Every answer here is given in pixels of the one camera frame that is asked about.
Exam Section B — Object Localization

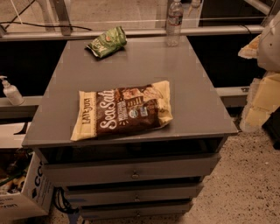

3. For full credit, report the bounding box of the yellow foam padded gripper finger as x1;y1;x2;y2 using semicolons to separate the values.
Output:
238;35;261;60

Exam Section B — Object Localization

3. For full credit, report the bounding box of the brown sea salt chip bag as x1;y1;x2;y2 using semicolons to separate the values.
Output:
71;80;172;141

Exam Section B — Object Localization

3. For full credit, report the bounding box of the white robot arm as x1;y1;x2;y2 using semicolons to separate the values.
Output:
238;11;280;73

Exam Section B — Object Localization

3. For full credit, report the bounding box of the green jalapeno chip bag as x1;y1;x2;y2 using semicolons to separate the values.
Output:
87;26;127;59

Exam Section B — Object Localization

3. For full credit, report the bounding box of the clear plastic water bottle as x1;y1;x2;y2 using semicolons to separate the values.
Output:
166;0;184;46

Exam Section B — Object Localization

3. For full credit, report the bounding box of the top grey drawer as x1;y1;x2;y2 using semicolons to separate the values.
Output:
43;153;221;186

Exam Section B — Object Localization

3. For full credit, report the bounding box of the grey drawer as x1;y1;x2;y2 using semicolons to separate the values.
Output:
66;183;203;206
43;153;221;186
80;201;193;220

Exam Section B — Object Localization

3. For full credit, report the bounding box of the grey drawer cabinet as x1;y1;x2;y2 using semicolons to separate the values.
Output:
24;38;236;220

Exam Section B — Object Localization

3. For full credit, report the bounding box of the bottom grey drawer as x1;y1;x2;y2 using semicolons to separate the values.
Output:
80;201;193;220

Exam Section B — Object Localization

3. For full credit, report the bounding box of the middle grey drawer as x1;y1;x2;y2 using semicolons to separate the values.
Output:
66;183;203;206

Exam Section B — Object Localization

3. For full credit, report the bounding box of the white pump dispenser bottle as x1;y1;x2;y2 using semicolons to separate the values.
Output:
0;75;24;106

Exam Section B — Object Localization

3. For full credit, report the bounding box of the white cardboard box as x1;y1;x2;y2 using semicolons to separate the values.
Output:
0;123;53;221

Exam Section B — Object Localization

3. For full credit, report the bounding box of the black cable bundle under cabinet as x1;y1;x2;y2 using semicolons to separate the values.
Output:
52;186;81;215

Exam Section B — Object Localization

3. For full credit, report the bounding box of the black cable on floor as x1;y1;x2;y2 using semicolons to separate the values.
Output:
0;20;93;32

